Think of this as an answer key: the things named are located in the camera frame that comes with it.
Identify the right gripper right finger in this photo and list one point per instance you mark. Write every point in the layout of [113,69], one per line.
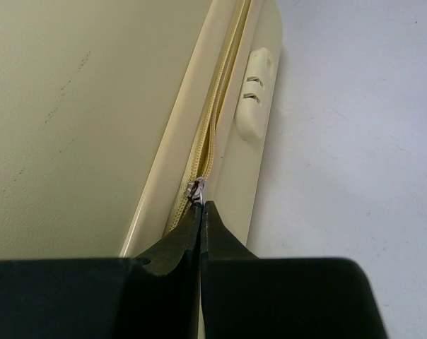
[243,296]

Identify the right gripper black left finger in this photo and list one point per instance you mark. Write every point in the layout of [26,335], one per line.
[153,295]

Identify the yellow suitcase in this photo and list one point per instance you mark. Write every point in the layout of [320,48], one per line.
[116,117]

